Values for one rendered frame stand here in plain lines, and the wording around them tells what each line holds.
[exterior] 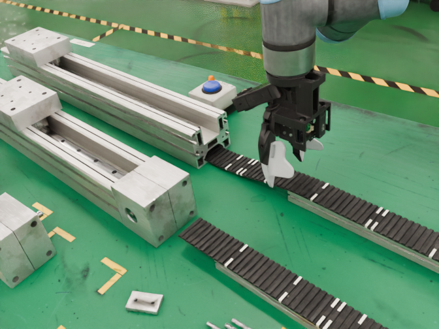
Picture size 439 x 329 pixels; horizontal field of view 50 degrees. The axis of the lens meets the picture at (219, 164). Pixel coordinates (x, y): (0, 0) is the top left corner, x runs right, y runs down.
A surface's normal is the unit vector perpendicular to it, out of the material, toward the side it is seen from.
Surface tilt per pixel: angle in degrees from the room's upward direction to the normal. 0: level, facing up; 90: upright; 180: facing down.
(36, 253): 90
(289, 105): 90
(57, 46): 90
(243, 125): 0
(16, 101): 0
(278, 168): 73
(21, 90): 0
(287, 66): 90
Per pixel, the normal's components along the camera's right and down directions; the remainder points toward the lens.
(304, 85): -0.67, 0.52
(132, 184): -0.12, -0.78
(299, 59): 0.29, 0.56
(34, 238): 0.77, 0.32
